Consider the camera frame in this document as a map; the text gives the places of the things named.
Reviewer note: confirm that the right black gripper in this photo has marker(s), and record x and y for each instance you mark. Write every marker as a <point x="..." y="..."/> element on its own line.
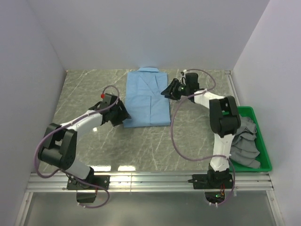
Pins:
<point x="168" y="92"/>

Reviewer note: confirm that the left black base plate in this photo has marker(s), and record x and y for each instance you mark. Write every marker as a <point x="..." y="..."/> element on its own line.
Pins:
<point x="90" y="183"/>

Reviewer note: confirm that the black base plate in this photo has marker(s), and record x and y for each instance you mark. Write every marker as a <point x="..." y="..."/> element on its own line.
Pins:
<point x="202" y="181"/>
<point x="90" y="183"/>

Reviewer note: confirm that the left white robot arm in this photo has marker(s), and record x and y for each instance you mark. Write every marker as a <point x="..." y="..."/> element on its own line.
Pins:
<point x="59" y="144"/>

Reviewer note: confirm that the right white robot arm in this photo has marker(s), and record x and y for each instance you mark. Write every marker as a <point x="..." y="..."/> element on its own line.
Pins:
<point x="223" y="117"/>

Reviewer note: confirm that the aluminium mounting rail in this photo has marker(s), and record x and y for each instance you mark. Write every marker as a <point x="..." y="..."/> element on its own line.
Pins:
<point x="160" y="181"/>

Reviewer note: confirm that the grey long sleeve shirt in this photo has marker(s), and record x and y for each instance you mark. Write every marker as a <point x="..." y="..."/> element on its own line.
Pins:
<point x="243" y="149"/>

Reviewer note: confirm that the green plastic bin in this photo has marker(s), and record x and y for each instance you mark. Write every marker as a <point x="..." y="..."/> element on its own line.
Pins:
<point x="263" y="157"/>

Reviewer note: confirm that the light blue long sleeve shirt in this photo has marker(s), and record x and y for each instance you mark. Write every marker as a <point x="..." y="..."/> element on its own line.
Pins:
<point x="143" y="100"/>

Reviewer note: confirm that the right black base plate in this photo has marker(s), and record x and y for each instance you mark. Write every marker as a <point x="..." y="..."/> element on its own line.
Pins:
<point x="202" y="181"/>

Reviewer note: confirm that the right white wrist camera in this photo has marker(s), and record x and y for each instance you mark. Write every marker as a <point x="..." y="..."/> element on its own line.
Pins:
<point x="183" y="74"/>

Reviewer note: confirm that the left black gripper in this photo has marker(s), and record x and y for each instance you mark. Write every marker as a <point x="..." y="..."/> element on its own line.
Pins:
<point x="123" y="114"/>

